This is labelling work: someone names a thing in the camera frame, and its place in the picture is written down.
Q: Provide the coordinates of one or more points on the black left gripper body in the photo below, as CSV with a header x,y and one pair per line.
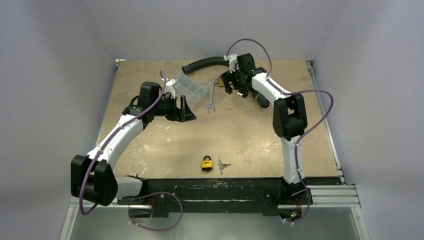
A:
x,y
176,113

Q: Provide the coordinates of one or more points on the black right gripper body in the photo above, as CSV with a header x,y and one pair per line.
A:
x,y
230,81

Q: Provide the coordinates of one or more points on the yellow padlock black shackle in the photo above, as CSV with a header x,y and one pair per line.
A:
x,y
207,164

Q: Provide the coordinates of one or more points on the silver keys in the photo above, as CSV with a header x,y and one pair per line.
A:
x,y
222,165

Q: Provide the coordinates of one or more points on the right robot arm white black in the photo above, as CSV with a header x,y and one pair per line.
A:
x,y
289,119

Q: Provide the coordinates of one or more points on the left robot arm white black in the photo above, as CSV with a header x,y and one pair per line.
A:
x,y
92,176

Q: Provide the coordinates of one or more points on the brass padlock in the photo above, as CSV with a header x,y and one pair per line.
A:
x,y
220,82

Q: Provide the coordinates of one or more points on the clear plastic compartment box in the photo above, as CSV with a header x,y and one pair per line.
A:
x,y
193,91

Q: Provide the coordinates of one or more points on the silver open-end wrench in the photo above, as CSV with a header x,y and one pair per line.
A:
x,y
210,105

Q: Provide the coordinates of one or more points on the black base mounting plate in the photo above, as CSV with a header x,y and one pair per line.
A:
x,y
249,195

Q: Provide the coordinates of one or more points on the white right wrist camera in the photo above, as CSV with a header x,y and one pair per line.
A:
x,y
232,62

